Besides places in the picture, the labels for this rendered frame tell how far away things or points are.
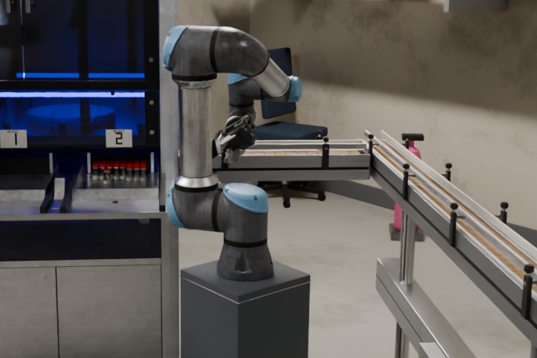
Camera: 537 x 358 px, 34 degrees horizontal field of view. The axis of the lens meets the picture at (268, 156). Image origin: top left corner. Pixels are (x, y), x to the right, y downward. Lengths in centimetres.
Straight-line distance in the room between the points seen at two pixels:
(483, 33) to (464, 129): 59
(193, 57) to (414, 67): 361
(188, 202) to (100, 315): 94
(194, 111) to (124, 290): 102
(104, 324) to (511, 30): 308
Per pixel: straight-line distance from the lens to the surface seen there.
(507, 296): 201
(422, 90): 566
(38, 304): 313
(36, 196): 273
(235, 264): 228
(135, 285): 308
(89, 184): 291
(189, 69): 220
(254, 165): 308
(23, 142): 297
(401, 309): 294
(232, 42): 217
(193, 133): 225
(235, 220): 225
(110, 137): 294
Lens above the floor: 159
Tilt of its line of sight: 12 degrees down
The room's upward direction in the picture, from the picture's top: 1 degrees clockwise
